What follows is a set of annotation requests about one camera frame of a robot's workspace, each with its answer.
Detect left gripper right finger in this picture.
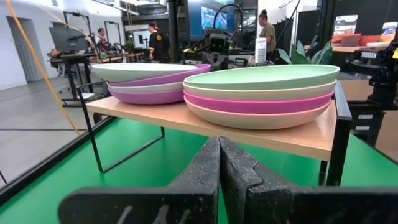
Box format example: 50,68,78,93
218,136,398,224

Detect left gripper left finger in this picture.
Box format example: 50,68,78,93
58,136,221,224

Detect purple plate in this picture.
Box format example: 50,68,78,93
107,63,212,88
108,86,185,105

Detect beige plate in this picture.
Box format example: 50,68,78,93
183,79,338,101

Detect white bowl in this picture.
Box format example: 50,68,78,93
183,64,341,91

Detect magenta pink plate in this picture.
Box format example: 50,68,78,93
183,89,335,114

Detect peach plate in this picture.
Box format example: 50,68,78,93
183,95,332,131

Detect pale white-blue plate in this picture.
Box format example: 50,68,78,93
106,81,185,93
91,63,199,83

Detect white upright appliance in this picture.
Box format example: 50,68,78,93
254,37,267,65

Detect black vertical pole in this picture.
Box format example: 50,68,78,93
166,0,181,63

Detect person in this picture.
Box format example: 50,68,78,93
95,27,109,52
257,9,277,62
146,22,170,63

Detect green table mat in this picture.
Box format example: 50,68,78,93
0,116,398,224

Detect green leafy plant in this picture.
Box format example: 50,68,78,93
277,39,333,66

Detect white cardboard box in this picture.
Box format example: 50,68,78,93
333,14,359,35

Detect orange bins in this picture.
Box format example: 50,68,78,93
331,33,382,47

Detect black monitor on stand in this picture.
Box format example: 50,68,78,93
49,26,97,108

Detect black Trossen-labelled stand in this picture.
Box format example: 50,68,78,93
345,30,398,147

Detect white and blue package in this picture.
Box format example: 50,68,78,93
379,21,398,44

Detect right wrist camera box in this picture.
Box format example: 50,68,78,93
207,32,230,54

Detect blue wall screen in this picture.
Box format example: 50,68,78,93
200,5,229,30

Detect wooden shelf with black frame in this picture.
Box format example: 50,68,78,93
76,79,354,187

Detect yellow cable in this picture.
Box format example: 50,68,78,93
3,0,81,136

